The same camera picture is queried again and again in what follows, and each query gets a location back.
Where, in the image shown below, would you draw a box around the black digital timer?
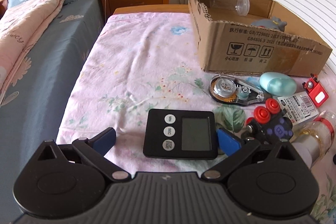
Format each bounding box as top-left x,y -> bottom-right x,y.
143,109 -> 219,160

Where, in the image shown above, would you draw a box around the black robot toy red buttons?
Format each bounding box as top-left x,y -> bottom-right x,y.
241,98 -> 293,144

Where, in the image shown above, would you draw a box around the correction tape dispenser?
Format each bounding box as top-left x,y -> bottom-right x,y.
209,75 -> 269,107

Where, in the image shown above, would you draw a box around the blue bed sheet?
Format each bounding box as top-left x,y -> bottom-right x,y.
1,0 -> 105,223

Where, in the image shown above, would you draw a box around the white barcode blister pack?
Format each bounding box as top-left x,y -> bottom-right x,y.
275,92 -> 319,126

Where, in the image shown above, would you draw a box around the bottle of golden capsules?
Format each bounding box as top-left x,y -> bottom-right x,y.
291,110 -> 335,169

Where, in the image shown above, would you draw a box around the mint green oval case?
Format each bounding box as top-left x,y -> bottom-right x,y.
259,72 -> 297,96

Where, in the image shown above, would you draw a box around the pink floral table cloth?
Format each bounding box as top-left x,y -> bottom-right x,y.
57,12 -> 335,223

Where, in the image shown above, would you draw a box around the red toy train sharpener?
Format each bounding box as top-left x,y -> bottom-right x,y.
302,73 -> 329,108

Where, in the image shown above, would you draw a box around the cardboard box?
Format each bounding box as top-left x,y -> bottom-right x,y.
189,0 -> 332,77

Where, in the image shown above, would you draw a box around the grey elephant toy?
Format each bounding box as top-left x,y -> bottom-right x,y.
251,16 -> 287,32

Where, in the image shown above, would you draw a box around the pink floral quilt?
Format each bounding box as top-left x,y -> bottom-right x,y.
1,0 -> 65,99

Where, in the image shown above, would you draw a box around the clear plastic jar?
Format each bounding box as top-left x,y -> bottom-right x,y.
210,0 -> 250,16

